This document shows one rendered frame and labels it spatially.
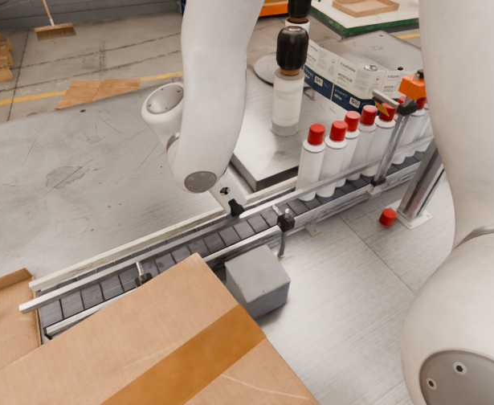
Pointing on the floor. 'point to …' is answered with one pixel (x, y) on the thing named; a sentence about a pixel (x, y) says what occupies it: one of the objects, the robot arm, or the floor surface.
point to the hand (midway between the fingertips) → (234, 208)
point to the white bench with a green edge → (326, 12)
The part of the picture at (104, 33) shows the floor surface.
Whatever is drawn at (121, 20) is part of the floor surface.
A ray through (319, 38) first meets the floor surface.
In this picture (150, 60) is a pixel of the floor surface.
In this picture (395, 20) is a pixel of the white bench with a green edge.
